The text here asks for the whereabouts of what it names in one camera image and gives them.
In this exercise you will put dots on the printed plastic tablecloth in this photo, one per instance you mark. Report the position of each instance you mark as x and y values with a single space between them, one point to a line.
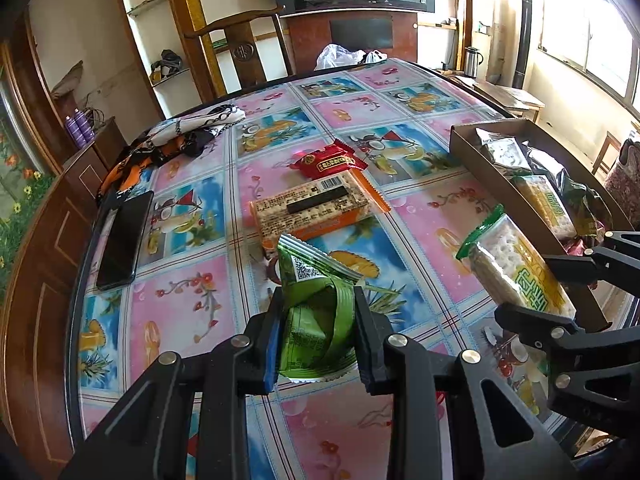
200 305

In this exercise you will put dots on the silver foil snack packet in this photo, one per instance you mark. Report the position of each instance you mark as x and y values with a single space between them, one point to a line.
502 152

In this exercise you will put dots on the black stove pipe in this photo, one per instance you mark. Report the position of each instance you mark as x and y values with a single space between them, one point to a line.
525 35

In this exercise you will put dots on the dark crumpled bundle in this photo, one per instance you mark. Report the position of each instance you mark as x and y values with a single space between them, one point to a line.
167 62

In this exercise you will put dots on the wooden stool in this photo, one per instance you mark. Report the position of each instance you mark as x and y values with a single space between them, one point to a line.
607 147

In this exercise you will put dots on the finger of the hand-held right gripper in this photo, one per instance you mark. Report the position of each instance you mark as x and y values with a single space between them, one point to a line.
575 267
535 322

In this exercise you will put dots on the red snack packet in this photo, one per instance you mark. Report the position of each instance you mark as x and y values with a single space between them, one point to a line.
327 160

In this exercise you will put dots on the wooden side table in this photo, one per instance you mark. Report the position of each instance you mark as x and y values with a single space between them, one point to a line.
505 95

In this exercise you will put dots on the black smartphone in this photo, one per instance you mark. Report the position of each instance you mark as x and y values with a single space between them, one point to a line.
125 240

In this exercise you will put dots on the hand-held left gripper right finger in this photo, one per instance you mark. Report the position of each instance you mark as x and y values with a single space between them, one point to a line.
367 350

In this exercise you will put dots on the metal kettle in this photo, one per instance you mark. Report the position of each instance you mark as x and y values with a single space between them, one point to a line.
472 60

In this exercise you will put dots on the white plastic bag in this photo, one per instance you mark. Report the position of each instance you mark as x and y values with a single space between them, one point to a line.
340 56

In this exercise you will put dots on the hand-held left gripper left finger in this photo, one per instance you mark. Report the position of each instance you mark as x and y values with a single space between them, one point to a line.
270 355

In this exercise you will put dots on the purple spray can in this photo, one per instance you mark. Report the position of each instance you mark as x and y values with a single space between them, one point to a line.
71 132
84 126

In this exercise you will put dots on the wooden chair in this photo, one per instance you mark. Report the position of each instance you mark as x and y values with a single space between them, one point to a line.
242 50

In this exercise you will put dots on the brown cardboard box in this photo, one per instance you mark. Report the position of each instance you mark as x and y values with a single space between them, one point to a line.
530 130

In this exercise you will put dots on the brown cloth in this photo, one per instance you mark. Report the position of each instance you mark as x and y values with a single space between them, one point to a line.
67 80

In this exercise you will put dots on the green yellow cracker packet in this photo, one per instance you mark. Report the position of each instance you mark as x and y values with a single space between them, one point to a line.
515 255
545 205

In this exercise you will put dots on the orange black patterned scarf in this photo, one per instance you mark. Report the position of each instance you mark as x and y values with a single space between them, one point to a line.
165 140

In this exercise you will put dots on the brown wooden cabinet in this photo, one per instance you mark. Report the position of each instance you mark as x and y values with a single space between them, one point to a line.
45 285

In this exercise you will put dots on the orange biscuit packet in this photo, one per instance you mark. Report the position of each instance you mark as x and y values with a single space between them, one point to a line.
310 210

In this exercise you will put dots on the patterned red armchair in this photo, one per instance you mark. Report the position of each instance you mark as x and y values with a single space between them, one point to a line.
625 180

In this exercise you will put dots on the dark green snack packet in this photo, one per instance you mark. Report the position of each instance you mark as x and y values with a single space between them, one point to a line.
582 195

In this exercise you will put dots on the window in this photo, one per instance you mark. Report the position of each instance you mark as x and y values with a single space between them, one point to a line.
600 50

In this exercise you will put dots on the floral printed panel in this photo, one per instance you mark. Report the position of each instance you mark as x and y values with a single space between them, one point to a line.
20 200

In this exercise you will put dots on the wooden television stand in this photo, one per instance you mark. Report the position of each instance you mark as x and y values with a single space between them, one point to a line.
310 40

